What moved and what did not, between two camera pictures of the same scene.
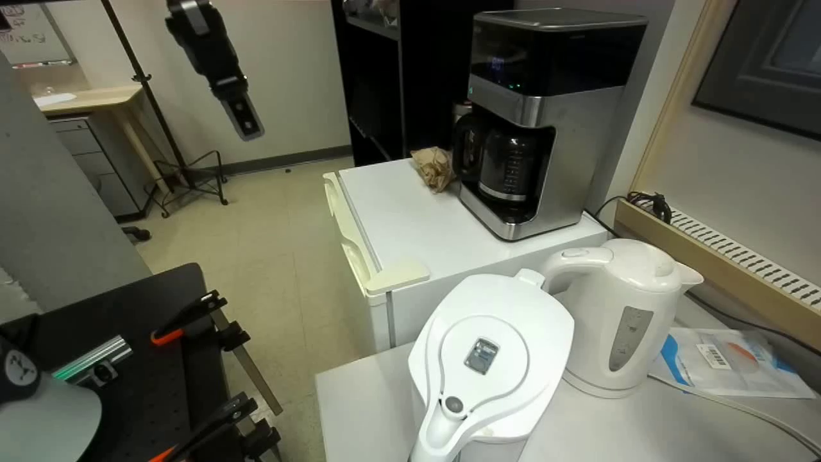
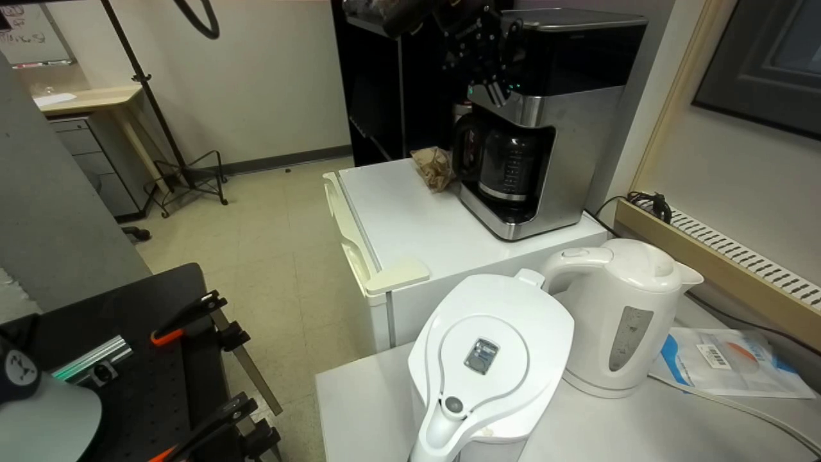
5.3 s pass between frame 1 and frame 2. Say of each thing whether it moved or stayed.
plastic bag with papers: stayed
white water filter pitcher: stayed
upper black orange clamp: stayed
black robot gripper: moved
